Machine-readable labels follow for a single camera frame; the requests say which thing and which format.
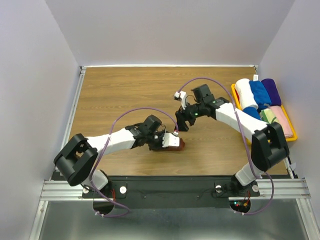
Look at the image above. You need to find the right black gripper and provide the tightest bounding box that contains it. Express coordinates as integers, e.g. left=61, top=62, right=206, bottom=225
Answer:
left=173, top=99, right=204, bottom=132

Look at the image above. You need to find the brown towel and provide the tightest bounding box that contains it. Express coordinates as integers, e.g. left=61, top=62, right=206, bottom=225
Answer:
left=153, top=138, right=185, bottom=152

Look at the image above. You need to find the green cream patterned towel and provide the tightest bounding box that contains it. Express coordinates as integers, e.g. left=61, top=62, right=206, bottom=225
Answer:
left=259, top=108, right=279, bottom=124

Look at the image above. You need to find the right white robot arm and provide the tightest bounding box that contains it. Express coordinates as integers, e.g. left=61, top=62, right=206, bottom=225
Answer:
left=174, top=96, right=290, bottom=195

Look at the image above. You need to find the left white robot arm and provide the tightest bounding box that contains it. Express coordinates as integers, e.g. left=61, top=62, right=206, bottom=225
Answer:
left=53, top=123, right=172, bottom=197

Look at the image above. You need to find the white rolled towel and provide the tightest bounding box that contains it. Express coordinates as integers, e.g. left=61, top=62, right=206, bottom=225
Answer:
left=235, top=78, right=258, bottom=110

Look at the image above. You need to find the blue teal rolled towel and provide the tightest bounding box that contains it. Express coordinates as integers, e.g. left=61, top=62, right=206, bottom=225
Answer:
left=242, top=106, right=261, bottom=121

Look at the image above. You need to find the purple rolled towel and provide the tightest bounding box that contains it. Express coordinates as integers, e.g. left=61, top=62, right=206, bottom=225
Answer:
left=261, top=78, right=282, bottom=106

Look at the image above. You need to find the pink rolled towel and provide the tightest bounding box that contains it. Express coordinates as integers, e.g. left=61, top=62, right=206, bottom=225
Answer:
left=269, top=105, right=293, bottom=138

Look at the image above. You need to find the yellow plastic tray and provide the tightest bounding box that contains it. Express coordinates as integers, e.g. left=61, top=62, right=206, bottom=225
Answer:
left=231, top=83, right=298, bottom=142

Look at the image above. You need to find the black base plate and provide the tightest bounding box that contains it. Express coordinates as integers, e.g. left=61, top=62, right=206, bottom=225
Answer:
left=82, top=175, right=261, bottom=210

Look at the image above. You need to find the aluminium frame rail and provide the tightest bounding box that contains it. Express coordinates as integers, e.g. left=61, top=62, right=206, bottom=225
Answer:
left=29, top=65, right=320, bottom=240

